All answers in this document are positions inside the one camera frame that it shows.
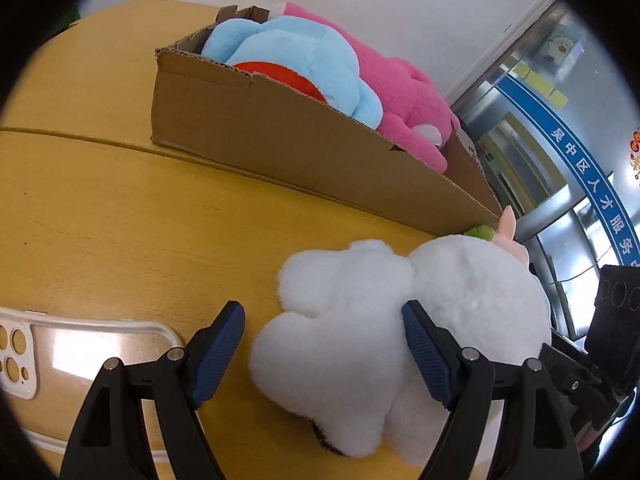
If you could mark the glass door blue band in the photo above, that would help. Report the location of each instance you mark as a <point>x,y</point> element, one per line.
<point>525,125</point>

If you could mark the penguin picture sticker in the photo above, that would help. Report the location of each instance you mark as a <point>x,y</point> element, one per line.
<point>562,46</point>

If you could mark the hot pink plush toy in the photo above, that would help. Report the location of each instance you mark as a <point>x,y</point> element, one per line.
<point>400,90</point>

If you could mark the red window decoration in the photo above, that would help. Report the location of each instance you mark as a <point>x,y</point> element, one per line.
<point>636,155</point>

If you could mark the yellow sticky note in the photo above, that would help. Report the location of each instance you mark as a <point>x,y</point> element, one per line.
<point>522,70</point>
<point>559,98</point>
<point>540,83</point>

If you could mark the white panda plush toy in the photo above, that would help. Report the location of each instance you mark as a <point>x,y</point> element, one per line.
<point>350,310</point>

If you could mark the brown cardboard box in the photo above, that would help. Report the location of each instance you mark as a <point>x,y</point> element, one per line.
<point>280,135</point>

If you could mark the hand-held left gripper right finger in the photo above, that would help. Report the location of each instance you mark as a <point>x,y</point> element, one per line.
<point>425,355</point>

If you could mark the light blue plush toy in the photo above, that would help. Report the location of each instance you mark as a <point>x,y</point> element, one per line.
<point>300,55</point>

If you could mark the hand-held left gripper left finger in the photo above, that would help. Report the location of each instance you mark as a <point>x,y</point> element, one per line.
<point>220,355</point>

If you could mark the pale pink plush toy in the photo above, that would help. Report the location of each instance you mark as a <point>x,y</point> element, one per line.
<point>512,245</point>

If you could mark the clear white phone case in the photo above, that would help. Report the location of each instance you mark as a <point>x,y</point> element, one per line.
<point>100,340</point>

